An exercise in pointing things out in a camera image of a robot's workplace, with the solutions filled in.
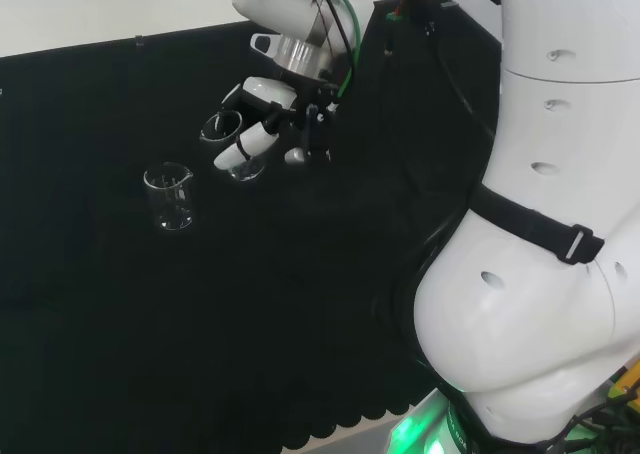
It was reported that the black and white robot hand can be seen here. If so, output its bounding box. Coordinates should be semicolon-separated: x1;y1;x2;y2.
213;76;339;173

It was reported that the clear glass beaker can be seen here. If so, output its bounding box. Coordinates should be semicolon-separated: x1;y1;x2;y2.
143;161;195;232
198;108;266;183

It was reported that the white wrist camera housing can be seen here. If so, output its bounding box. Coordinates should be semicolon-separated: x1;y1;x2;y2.
249;32;284;61

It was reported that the green cable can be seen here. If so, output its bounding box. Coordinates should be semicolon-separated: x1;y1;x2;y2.
324;0;364;100

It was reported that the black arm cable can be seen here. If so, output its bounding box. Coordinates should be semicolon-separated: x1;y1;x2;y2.
424;21;499;143

